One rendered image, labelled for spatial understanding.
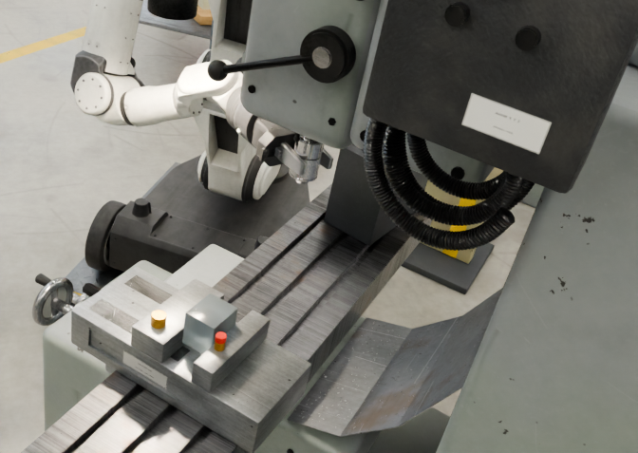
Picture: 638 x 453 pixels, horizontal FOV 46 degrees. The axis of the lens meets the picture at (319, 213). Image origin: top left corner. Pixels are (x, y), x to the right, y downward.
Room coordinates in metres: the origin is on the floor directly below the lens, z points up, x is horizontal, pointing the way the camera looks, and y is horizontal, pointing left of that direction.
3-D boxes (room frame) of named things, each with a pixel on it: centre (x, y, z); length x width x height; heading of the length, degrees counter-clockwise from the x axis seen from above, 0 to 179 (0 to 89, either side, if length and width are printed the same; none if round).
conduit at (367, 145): (0.77, -0.14, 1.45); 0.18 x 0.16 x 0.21; 69
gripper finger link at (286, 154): (1.03, 0.06, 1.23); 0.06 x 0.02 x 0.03; 44
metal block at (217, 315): (0.84, 0.12, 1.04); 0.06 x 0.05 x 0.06; 157
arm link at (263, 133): (1.12, 0.10, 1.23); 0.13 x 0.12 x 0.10; 134
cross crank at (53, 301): (1.23, 0.51, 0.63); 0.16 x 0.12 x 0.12; 69
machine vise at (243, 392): (0.85, 0.15, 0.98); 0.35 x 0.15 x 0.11; 67
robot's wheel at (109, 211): (1.69, 0.56, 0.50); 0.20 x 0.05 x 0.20; 172
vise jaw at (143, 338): (0.86, 0.17, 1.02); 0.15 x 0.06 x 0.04; 157
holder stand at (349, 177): (1.42, -0.12, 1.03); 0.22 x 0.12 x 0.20; 151
